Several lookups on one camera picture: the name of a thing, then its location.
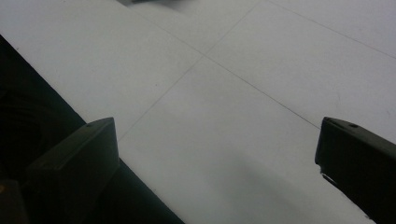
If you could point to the grey cloth garment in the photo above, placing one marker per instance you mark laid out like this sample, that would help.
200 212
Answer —
155 2

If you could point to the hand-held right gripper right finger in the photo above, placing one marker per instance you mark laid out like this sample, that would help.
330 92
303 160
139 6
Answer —
361 161

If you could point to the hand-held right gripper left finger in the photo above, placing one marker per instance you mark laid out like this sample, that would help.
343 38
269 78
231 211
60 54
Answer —
77 168

